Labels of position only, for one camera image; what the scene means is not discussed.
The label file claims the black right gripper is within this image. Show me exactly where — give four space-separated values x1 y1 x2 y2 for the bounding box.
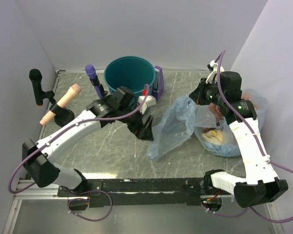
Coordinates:
189 78 226 107

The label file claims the clear bag with trash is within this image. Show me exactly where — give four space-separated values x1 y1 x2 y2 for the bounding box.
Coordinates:
194 89 269 157

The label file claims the black round stand base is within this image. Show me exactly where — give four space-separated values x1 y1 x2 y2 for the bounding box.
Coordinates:
54 108 75 127

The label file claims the light blue trash bag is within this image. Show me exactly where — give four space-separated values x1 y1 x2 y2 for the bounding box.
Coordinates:
146 96 196 160

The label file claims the purple microphone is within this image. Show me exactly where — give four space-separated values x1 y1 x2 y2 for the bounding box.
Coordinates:
85 64 106 99

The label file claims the beige microphone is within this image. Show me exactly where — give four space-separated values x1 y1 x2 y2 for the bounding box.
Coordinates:
40 84 82 125

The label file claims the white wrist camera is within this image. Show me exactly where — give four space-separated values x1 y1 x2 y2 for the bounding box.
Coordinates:
137 89 156 114
206 60 218 84

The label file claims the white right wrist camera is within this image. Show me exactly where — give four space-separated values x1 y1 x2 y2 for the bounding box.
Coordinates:
206 60 218 84

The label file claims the teal plastic trash bin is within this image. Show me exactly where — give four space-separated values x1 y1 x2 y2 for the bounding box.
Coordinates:
104 56 156 96

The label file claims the purple metronome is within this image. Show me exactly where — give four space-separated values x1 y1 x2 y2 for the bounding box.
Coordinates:
152 66 164 101

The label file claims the black microphone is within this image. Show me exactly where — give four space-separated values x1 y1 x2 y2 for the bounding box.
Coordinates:
29 69 56 106

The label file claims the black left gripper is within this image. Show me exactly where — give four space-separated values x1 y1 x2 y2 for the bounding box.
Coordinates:
118 104 154 142

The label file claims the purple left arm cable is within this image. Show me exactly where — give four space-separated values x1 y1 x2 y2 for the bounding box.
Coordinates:
7 84 151 195

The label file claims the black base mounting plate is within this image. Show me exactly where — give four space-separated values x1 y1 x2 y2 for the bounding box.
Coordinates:
57 177 220 208

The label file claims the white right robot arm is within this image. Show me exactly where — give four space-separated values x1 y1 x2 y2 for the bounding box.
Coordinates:
189 71 289 208

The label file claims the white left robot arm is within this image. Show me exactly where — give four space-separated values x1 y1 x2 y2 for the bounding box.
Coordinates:
22 87 156 196

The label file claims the aluminium frame rail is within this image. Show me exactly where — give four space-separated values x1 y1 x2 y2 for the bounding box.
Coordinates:
55 68 208 73

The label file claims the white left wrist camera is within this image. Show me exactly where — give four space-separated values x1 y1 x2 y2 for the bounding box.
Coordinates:
137 89 156 114

